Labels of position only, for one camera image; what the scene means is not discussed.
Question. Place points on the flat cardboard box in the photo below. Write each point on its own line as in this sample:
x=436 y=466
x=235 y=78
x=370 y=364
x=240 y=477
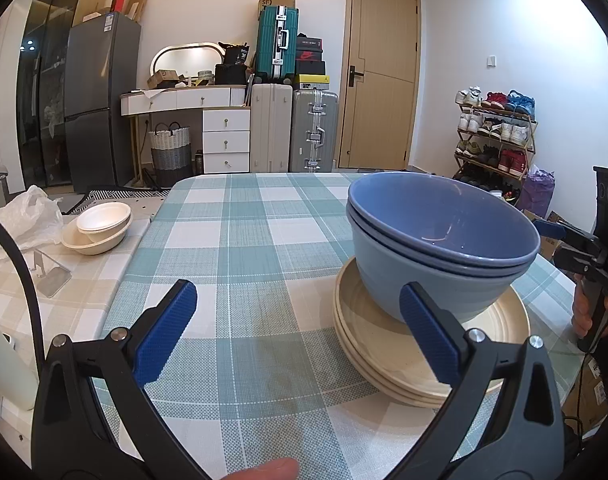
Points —
x=548 y=245

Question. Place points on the shoe rack with shoes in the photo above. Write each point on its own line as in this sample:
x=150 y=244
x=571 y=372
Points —
x=499 y=130

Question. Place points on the metal phone stand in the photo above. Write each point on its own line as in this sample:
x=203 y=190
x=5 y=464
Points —
x=51 y=275

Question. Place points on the white vanity desk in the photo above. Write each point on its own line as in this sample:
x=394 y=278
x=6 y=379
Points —
x=223 y=130

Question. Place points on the printed cardboard box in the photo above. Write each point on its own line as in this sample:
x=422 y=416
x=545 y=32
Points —
x=276 y=1

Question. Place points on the person's left hand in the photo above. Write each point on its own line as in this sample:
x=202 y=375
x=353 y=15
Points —
x=269 y=471

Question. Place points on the silver suitcase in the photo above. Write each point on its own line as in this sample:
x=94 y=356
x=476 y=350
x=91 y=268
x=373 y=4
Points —
x=314 y=130

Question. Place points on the grey refrigerator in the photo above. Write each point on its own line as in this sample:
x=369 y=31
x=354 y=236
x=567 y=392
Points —
x=101 y=100

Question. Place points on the black shoe box red logo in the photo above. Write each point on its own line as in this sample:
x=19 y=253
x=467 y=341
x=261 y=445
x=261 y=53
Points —
x=310 y=49

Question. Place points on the wooden door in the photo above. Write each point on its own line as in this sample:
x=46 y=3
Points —
x=379 y=70

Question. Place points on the person's right hand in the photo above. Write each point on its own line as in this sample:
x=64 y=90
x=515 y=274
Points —
x=580 y=315

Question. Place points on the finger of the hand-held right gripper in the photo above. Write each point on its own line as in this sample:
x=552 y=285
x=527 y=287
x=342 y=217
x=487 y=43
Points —
x=574 y=257
x=551 y=227

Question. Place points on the woven laundry basket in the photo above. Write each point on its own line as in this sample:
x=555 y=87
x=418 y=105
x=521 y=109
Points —
x=169 y=155

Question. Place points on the cream plate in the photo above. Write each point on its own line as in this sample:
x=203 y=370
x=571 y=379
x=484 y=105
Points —
x=414 y=394
x=364 y=330
x=414 y=404

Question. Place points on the yellow black shoe box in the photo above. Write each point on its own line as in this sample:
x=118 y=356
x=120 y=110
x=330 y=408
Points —
x=311 y=82

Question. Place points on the teal suitcase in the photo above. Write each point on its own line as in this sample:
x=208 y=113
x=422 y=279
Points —
x=276 y=45

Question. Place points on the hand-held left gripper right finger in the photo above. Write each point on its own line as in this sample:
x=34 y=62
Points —
x=429 y=330

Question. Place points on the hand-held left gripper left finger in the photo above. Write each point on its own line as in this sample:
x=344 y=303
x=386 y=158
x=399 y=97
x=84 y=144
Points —
x=166 y=330

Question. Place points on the small cardboard box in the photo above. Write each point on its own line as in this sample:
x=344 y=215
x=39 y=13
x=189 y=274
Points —
x=162 y=79

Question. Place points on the black printed shopping bag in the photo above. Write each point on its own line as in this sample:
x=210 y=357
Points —
x=233 y=54

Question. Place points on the oval mirror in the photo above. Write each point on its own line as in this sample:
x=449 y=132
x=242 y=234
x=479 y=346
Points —
x=188 y=57

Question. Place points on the metal shoe rack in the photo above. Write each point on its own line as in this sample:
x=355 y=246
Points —
x=531 y=135

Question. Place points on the light blue bowl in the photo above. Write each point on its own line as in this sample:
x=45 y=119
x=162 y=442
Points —
x=384 y=285

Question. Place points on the white plastic bag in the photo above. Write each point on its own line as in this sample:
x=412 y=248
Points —
x=23 y=220

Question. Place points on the white appliance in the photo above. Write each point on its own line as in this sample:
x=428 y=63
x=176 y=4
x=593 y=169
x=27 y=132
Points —
x=8 y=370

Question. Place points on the open cardboard box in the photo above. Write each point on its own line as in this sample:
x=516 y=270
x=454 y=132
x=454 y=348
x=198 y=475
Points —
x=589 y=400

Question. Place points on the dark water bottle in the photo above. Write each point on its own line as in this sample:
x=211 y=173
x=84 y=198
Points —
x=199 y=162

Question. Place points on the purple bag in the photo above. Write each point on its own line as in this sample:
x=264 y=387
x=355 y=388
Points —
x=538 y=195

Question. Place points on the beige checked tablecloth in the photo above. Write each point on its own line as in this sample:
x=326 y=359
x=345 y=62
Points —
x=83 y=280

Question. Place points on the beige suitcase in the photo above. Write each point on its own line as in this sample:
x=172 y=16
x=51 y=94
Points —
x=271 y=130

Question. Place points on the black glass cabinet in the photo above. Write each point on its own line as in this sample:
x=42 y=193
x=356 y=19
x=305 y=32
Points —
x=48 y=85

